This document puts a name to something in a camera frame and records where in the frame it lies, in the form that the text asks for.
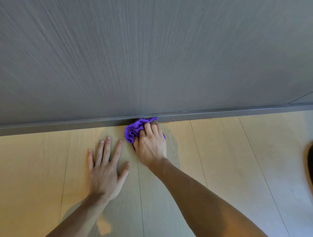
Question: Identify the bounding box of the person's right hand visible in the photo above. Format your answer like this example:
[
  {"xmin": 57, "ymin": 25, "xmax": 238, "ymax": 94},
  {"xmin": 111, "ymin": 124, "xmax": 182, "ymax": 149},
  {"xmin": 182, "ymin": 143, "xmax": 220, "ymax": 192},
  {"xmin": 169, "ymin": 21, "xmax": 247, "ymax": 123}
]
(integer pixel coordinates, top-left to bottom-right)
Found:
[{"xmin": 133, "ymin": 122, "xmax": 167, "ymax": 168}]

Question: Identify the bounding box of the person's left hand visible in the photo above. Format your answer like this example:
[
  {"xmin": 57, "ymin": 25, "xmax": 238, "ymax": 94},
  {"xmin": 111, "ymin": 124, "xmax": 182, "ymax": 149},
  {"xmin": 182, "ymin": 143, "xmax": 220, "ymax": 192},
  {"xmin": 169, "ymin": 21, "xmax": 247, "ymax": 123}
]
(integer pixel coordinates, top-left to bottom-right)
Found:
[{"xmin": 87, "ymin": 136, "xmax": 130, "ymax": 202}]

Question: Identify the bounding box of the purple cleaning cloth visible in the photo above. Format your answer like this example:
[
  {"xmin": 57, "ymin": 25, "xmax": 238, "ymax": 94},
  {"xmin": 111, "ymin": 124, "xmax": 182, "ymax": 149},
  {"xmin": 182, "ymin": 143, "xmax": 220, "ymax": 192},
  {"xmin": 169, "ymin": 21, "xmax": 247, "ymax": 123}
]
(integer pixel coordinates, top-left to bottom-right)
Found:
[{"xmin": 124, "ymin": 117, "xmax": 166, "ymax": 152}]

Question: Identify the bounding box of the person's left forearm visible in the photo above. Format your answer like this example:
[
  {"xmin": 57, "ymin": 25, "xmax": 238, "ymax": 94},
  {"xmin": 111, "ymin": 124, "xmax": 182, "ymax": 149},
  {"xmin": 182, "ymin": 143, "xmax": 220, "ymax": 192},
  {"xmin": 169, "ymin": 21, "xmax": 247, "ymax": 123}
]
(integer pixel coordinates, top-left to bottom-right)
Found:
[{"xmin": 45, "ymin": 193, "xmax": 111, "ymax": 237}]

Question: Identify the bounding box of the person's right forearm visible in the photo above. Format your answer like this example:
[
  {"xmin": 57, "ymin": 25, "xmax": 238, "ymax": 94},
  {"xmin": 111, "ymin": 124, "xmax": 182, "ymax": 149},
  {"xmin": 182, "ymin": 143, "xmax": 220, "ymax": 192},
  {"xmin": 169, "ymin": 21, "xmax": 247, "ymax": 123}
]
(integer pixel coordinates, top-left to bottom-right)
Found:
[{"xmin": 147, "ymin": 158, "xmax": 269, "ymax": 237}]

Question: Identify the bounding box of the grey baseboard strip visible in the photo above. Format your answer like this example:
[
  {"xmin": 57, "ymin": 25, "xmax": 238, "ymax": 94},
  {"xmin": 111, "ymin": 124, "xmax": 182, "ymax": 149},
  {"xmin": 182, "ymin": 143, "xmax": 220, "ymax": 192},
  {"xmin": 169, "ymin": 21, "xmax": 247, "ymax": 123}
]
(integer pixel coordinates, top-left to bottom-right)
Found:
[{"xmin": 0, "ymin": 104, "xmax": 313, "ymax": 137}]

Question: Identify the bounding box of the dark rounded object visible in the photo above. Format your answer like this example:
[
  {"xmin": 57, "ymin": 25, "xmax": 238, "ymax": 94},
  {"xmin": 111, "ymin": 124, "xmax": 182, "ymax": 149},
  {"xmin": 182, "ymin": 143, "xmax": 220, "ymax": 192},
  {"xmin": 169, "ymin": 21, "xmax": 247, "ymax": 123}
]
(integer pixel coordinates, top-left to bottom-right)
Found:
[{"xmin": 304, "ymin": 141, "xmax": 313, "ymax": 194}]

